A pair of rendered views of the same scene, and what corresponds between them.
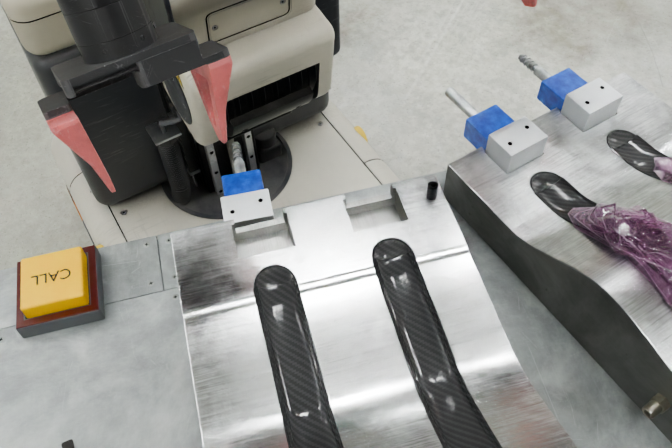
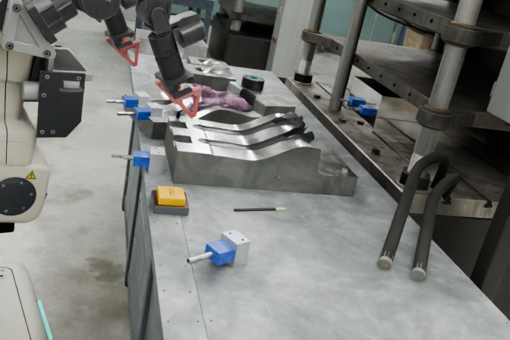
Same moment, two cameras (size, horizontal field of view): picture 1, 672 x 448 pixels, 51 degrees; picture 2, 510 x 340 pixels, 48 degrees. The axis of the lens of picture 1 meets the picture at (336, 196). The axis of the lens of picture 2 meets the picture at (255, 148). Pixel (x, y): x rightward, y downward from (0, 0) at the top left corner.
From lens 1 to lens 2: 1.50 m
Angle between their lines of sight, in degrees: 77
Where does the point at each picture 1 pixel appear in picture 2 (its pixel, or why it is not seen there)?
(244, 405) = (243, 153)
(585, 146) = not seen: hidden behind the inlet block
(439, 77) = not seen: outside the picture
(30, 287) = (175, 196)
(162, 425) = (230, 194)
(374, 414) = (249, 140)
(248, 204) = (156, 150)
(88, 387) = (213, 205)
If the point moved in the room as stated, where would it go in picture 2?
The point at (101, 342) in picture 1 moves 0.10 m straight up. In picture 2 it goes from (194, 201) to (201, 163)
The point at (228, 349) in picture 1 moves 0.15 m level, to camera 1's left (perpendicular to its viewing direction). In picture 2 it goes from (225, 151) to (222, 174)
